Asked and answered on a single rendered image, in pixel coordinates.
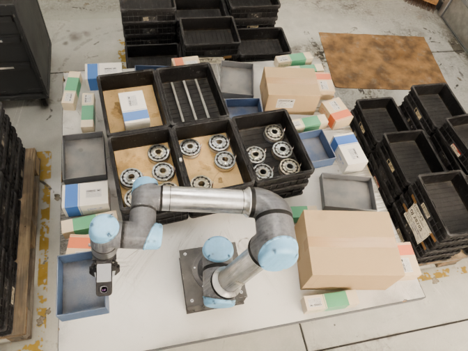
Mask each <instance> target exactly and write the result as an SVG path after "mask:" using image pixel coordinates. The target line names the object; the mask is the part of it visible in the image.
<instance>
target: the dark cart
mask: <svg viewBox="0 0 468 351"><path fill-rule="evenodd" d="M51 55H52V42H51V40H50V37H49V34H48V31H47V27H46V24H45V21H44V18H43V16H42V12H41V9H40V5H39V3H38V0H0V101H11V100H32V99H41V101H42V103H43V106H48V98H49V88H50V72H51Z"/></svg>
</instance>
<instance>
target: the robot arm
mask: <svg viewBox="0 0 468 351"><path fill-rule="evenodd" d="M131 196H132V199H131V206H130V218H129V221H117V219H116V218H115V217H114V216H112V215H110V214H99V215H98V216H96V217H94V218H93V220H92V221H91V223H90V226H89V232H88V234H89V237H90V243H88V246H89V247H91V252H92V254H93V263H92V264H91V266H90V267H89V274H90V275H92V276H94V277H96V278H95V281H96V295H97V296H98V297H102V296H110V295H111V294H112V277H113V276H115V275H117V273H119V272H120V265H119V264H118V262H117V261H116V252H117V250H118V249H143V250H157V249H159V248H160V247H161V244H162V231H163V227H162V225H161V224H158V223H156V214H157V210H161V211H178V212H211V213H228V214H243V215H244V216H245V217H248V218H254V219H255V223H256V234H255V235H254V236H253V237H252V238H251V239H250V241H249V243H248V247H247V249H245V250H244V251H243V252H242V253H241V254H240V255H239V256H238V257H237V258H236V259H235V260H233V252H234V250H233V245H232V243H231V241H230V240H228V239H227V238H225V237H222V236H214V237H211V238H209V239H208V240H206V242H205V244H204V245H203V250H202V251H203V257H202V258H201V259H200V261H199V262H198V269H197V270H198V276H199V278H200V280H202V282H203V303H204V305H205V306H207V307H210V308H216V309H225V308H230V307H233V306H235V296H236V295H238V293H239V292H240V290H241V288H242V286H243V285H244V284H245V283H246V282H248V281H249V280H251V279H252V278H254V277H255V276H256V275H257V274H259V273H260V272H262V271H263V270H267V271H270V272H278V271H281V270H283V269H285V270H286V269H288V268H289V267H291V266H293V265H294V264H295V263H296V262H297V259H298V243H297V239H296V235H295V226H294V221H293V212H292V210H291V207H290V206H289V204H288V203H287V202H286V201H285V200H284V199H283V198H282V197H280V196H279V195H278V194H275V193H274V192H271V191H270V190H267V189H263V188H259V187H247V188H246V189H218V188H204V187H178V186H164V185H163V186H162V185H158V182H157V181H156V179H154V178H151V177H149V176H142V177H139V178H137V179H136V180H135V181H134V183H133V187H132V193H131Z"/></svg>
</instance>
